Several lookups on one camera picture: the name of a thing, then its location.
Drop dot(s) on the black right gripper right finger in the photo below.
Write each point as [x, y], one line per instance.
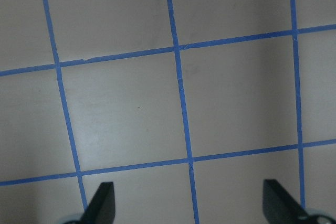
[279, 206]

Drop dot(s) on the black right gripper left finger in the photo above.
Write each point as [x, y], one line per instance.
[101, 209]

